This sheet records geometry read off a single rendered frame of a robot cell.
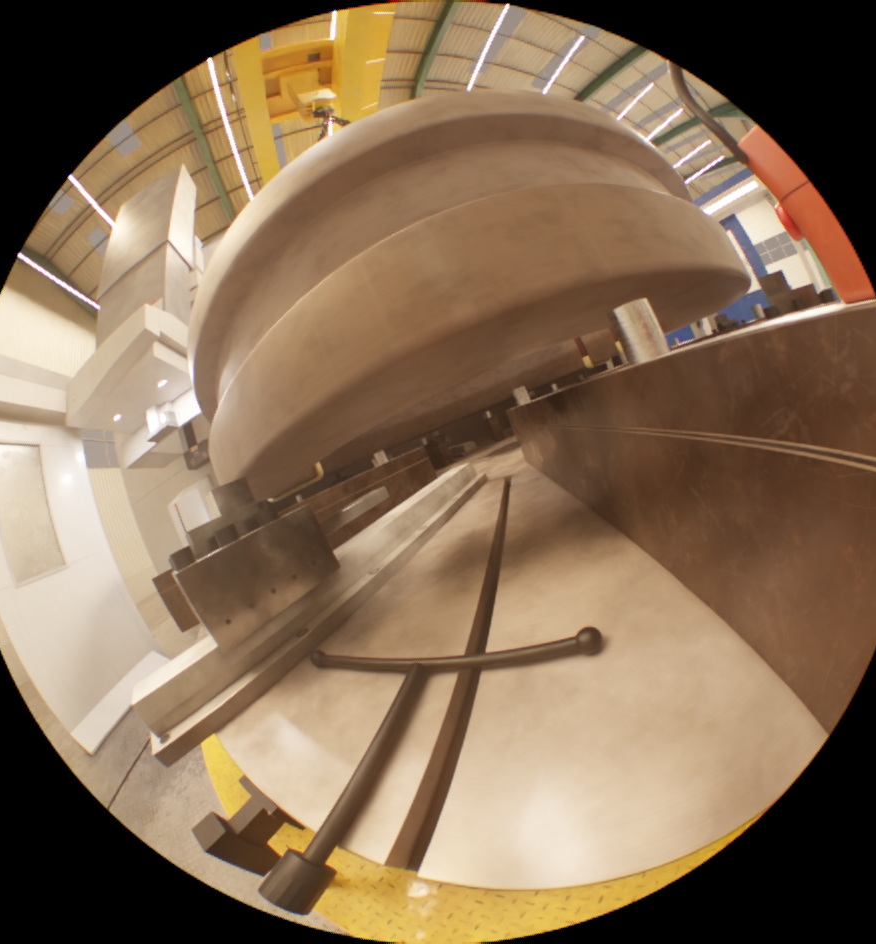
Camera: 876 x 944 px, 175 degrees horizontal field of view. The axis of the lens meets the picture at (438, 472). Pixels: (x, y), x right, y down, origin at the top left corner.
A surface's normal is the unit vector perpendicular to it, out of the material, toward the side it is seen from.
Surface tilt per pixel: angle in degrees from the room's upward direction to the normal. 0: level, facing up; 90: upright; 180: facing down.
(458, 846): 0
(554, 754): 0
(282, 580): 90
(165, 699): 72
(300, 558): 90
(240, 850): 90
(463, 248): 90
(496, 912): 0
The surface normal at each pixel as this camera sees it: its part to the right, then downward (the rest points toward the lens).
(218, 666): 0.63, -0.56
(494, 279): -0.18, 0.19
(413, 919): -0.40, -0.91
